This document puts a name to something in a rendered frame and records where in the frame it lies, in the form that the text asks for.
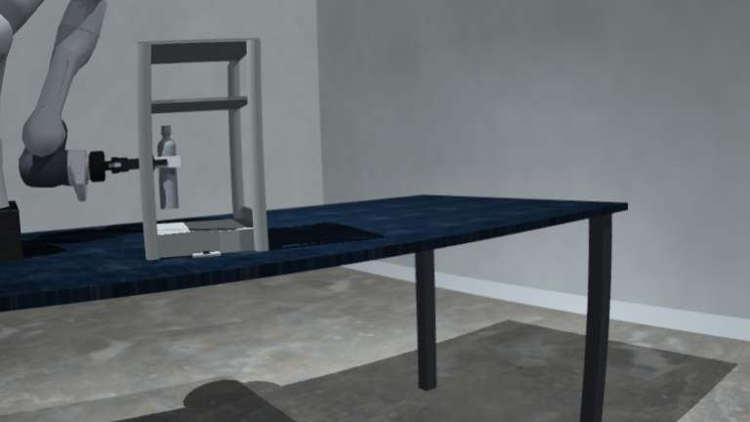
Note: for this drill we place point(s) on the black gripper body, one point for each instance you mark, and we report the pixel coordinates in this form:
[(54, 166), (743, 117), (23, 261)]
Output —
[(98, 166)]

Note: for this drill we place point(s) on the grey bottle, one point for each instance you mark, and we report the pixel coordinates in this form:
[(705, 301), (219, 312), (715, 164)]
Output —
[(168, 185)]

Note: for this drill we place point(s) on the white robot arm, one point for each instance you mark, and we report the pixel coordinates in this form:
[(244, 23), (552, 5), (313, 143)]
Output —
[(44, 132)]

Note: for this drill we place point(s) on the white open shelving unit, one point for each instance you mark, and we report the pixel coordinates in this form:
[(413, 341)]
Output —
[(248, 230)]

